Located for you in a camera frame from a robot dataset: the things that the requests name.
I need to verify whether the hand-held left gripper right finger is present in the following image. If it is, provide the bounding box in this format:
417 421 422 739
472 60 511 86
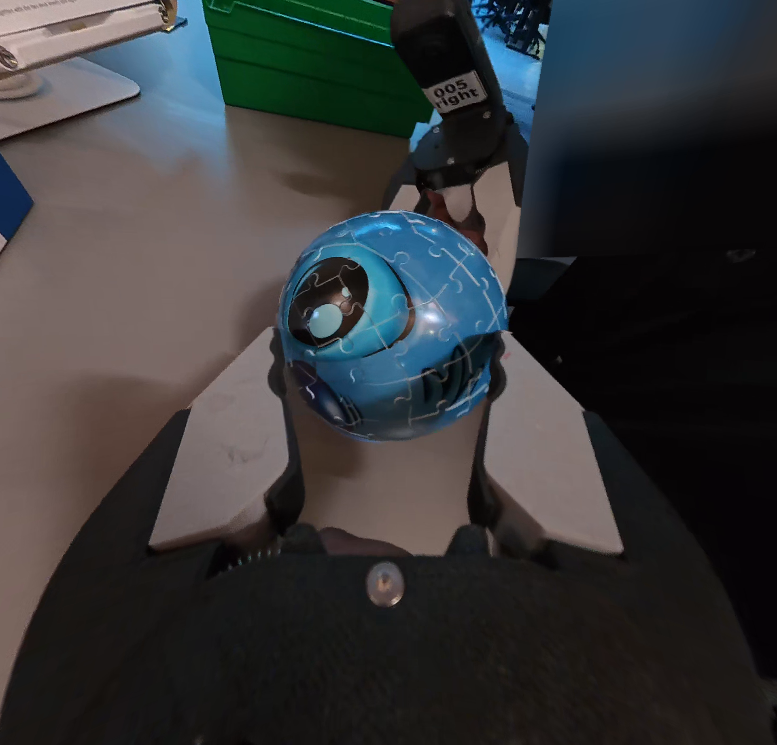
467 332 626 555

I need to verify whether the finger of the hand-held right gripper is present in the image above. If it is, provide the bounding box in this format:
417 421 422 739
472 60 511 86
467 161 524 267
382 171 433 215

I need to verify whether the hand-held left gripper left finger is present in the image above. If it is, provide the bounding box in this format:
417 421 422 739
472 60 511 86
147 326 304 552

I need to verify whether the blue puzzle ball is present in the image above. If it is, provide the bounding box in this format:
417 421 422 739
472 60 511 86
275 210 510 444

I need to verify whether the printed puzzle box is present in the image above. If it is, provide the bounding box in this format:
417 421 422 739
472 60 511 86
0 153 34 254

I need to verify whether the person's right hand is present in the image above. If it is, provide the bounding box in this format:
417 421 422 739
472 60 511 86
424 187 489 254

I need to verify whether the green plastic bin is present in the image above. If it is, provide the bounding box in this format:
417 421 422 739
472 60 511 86
197 0 435 139

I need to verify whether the wooden sheet holder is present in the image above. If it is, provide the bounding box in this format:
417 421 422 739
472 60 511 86
0 0 178 75

